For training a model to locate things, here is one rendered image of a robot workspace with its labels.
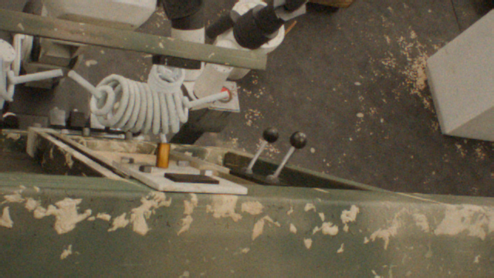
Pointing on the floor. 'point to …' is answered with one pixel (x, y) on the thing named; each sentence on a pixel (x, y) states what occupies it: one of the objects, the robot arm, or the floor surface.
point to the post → (184, 136)
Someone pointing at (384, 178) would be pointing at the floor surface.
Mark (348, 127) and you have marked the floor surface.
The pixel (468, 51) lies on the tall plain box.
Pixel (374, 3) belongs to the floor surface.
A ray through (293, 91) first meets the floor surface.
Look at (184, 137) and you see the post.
